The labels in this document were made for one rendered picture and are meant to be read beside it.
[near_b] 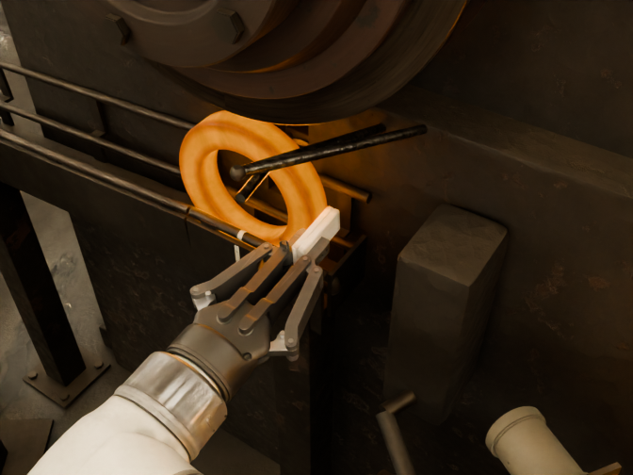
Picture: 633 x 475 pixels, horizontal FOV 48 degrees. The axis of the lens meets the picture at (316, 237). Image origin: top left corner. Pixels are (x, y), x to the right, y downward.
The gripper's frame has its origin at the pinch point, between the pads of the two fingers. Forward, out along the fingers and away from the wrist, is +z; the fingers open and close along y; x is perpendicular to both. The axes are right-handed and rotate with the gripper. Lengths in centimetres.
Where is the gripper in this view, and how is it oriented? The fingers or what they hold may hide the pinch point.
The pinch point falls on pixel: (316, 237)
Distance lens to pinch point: 75.7
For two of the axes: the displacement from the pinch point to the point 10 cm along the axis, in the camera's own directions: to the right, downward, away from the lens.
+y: 8.3, 3.9, -4.0
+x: -0.5, -6.7, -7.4
